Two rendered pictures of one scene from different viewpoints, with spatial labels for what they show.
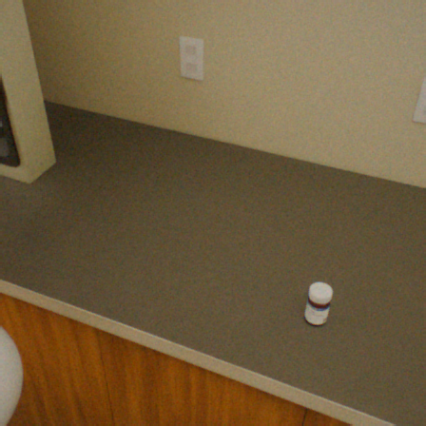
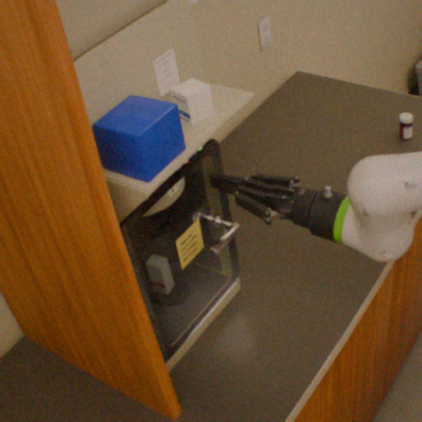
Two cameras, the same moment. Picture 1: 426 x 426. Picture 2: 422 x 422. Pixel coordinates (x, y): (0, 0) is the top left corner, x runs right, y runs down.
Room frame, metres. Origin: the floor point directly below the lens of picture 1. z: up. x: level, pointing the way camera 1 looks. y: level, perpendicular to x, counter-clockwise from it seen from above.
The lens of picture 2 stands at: (0.76, 1.54, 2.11)
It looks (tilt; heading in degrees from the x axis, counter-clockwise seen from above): 40 degrees down; 289
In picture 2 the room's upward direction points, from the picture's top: 11 degrees counter-clockwise
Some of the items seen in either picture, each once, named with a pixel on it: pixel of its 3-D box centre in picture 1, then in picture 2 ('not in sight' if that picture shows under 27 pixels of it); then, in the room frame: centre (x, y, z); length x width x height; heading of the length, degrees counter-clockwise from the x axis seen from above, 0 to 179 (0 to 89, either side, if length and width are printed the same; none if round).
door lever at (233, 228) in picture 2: not in sight; (219, 235); (1.08, 0.56, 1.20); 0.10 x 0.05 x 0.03; 67
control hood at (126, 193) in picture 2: not in sight; (184, 153); (1.09, 0.63, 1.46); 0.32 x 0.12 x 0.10; 67
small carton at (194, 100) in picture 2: not in sight; (192, 101); (1.07, 0.59, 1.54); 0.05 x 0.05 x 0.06; 51
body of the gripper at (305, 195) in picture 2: not in sight; (296, 203); (0.91, 0.58, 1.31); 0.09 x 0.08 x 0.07; 157
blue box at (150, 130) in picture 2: not in sight; (139, 137); (1.13, 0.72, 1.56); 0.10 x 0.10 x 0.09; 67
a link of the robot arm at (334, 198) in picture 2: not in sight; (330, 213); (0.84, 0.61, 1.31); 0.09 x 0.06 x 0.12; 67
